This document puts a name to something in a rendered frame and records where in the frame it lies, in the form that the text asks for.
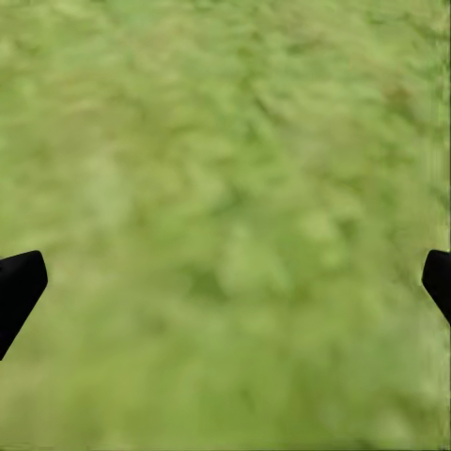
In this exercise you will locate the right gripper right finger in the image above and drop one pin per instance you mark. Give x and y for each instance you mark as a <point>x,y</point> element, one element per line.
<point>437,280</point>

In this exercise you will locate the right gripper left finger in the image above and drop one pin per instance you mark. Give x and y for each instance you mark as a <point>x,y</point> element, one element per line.
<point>22,280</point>

